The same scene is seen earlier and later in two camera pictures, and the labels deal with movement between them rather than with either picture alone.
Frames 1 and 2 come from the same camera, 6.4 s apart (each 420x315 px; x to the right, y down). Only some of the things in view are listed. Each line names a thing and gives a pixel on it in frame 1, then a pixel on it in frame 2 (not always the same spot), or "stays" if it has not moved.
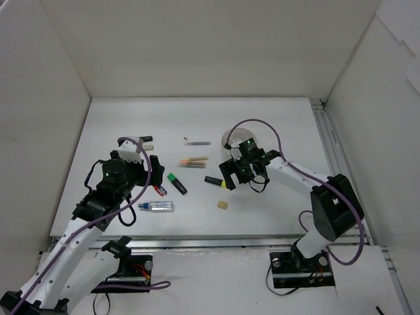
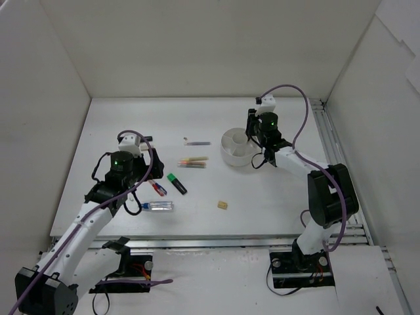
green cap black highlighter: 172,178 stays
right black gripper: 230,170 to 251,123
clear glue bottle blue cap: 157,206 stays
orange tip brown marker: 191,162 stays
